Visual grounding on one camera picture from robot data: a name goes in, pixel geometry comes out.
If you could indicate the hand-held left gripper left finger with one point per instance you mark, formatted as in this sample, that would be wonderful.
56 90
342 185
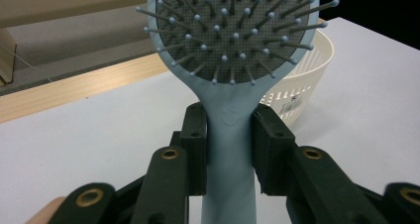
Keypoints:
165 184

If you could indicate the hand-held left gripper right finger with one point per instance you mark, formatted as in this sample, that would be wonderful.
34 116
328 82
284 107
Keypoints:
307 184

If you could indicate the white plastic basket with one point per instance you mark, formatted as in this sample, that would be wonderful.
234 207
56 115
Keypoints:
313 75

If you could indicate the wooden table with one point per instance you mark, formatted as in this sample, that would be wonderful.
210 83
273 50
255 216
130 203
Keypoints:
66 91

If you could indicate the light blue hairbrush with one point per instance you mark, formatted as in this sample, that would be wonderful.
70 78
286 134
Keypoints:
229 144

